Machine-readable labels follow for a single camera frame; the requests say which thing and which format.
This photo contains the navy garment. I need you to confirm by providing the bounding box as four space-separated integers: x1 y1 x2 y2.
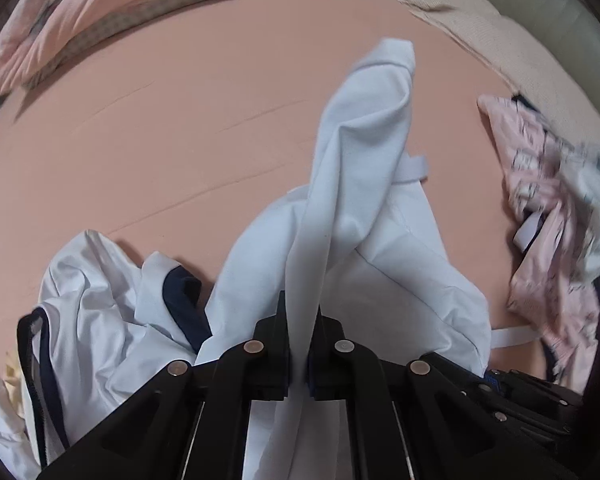
511 91 548 117

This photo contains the white T-shirt navy trim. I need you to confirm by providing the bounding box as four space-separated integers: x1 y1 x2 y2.
17 230 216 468

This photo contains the grey-green padded sofa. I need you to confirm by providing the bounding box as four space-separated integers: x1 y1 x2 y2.
460 0 600 61

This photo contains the beige blanket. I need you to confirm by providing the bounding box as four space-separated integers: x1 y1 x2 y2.
325 0 571 126

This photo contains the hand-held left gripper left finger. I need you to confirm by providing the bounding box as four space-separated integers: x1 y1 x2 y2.
37 290 293 480

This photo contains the small white cloth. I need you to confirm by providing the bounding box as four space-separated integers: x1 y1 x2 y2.
0 375 41 466

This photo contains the pink quilt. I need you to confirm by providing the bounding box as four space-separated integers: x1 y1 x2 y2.
0 0 311 98

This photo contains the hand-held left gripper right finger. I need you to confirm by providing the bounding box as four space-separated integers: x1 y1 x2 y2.
306 306 576 480

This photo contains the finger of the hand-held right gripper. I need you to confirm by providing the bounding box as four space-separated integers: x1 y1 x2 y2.
427 354 587 456

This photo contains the pink printed pajama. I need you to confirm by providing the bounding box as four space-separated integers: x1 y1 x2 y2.
477 94 600 381

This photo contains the pink bed sheet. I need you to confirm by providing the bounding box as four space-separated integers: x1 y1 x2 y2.
0 0 571 386

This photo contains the cream yellow cloth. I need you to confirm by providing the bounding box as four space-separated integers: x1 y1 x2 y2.
2 350 27 411

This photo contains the light blue shirt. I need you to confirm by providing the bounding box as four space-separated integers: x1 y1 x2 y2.
196 37 536 480

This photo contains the white printed pajama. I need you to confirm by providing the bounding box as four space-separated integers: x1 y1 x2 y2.
555 140 600 281

